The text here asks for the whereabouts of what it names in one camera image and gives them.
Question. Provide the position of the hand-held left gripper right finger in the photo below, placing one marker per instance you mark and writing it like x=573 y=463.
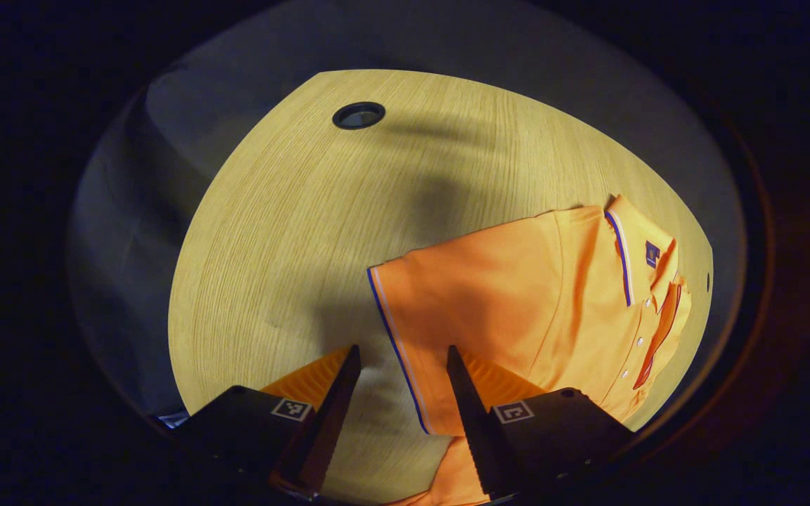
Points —
x=472 y=414

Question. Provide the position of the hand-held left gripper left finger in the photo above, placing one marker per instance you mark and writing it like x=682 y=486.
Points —
x=331 y=414

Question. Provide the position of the orange T-shirt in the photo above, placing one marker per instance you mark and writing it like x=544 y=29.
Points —
x=503 y=302

